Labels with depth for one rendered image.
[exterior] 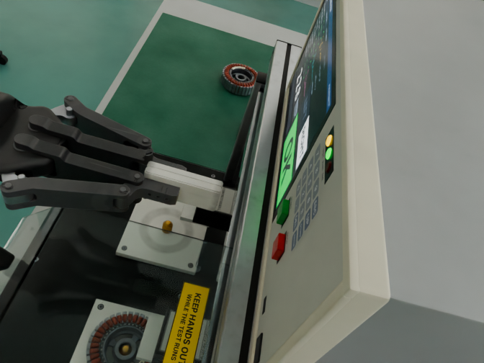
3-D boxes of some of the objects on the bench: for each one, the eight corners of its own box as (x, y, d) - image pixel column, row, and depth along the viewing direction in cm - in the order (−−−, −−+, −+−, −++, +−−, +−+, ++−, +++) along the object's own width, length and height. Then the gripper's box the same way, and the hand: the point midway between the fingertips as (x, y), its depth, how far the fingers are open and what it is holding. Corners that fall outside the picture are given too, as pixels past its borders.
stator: (262, 96, 122) (266, 86, 119) (227, 97, 117) (230, 86, 114) (249, 72, 128) (253, 61, 125) (215, 72, 123) (217, 62, 121)
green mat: (90, 134, 97) (90, 133, 97) (163, 12, 137) (163, 11, 137) (461, 239, 104) (462, 239, 104) (426, 94, 145) (426, 94, 145)
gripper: (6, 109, 44) (223, 172, 46) (-76, 204, 35) (196, 277, 37) (-9, 48, 38) (239, 122, 40) (-110, 144, 30) (212, 232, 32)
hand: (182, 186), depth 39 cm, fingers closed
